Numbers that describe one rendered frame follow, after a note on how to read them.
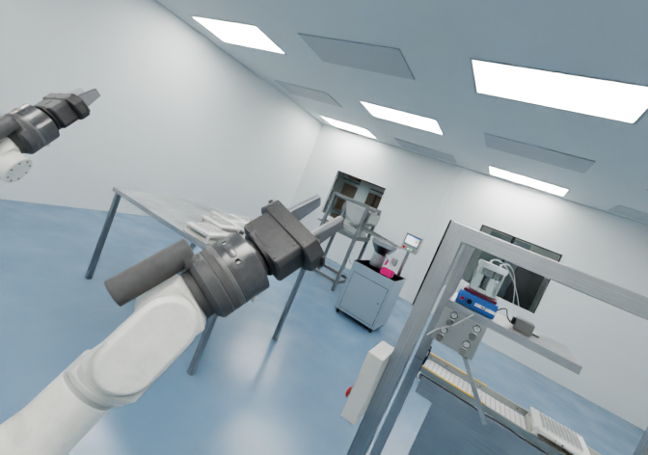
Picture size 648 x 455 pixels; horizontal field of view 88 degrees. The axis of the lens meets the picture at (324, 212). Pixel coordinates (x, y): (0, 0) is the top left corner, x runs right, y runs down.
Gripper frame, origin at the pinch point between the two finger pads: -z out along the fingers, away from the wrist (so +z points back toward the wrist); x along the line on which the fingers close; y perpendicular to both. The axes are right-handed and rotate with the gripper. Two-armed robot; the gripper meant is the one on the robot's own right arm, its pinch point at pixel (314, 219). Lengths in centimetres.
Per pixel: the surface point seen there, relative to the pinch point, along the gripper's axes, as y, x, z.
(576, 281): 53, -36, -73
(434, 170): 429, 219, -485
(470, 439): 169, -58, -55
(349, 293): 378, 110, -144
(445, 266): 65, -5, -55
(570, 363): 121, -63, -98
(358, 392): 93, -12, -9
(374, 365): 85, -10, -17
